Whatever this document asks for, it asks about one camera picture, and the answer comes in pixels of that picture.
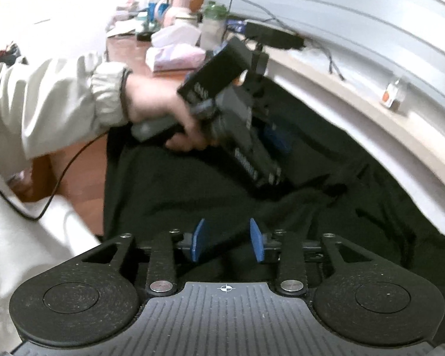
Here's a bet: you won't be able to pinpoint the white tissue pack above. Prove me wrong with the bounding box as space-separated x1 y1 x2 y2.
151 22 201 47

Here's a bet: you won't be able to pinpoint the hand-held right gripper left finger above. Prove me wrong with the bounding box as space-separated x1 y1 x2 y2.
77 218 208 298

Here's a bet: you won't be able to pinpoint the white tissue packs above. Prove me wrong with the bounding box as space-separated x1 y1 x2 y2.
145 44 205 73

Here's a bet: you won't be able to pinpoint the green lid bottle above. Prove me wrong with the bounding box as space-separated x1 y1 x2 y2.
200 2 228 50

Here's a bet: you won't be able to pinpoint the black power adapter with cable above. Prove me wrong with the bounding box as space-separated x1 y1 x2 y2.
228 0 346 81

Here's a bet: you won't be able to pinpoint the glass jar orange label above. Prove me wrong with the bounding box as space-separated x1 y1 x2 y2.
381 78 409 110

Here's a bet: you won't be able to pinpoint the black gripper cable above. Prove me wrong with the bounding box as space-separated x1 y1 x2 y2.
0 131 110 220

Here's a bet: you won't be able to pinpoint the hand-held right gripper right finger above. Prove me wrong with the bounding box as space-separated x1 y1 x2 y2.
249 218 375 298

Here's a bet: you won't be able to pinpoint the black sweatpants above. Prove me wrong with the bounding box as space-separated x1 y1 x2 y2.
103 78 445 293

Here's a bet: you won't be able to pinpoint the black box device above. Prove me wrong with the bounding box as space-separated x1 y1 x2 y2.
245 21 305 50

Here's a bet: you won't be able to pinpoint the pile of desk clutter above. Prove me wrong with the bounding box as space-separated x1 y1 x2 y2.
106 0 193 41

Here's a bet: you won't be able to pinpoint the person's left hand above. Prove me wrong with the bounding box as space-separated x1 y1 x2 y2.
127 69 222 153

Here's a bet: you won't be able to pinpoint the grey window blind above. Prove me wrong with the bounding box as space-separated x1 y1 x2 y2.
204 0 445 130

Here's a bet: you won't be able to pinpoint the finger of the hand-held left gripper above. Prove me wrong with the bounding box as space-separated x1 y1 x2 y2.
260 122 295 157

